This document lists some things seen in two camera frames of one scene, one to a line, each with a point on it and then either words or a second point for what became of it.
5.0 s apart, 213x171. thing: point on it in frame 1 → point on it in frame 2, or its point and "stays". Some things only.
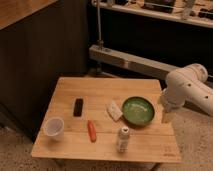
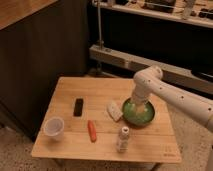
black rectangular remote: x=78 y=107 stays
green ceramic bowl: x=138 y=111 stays
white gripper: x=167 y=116 → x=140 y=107
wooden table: x=106 y=118 stays
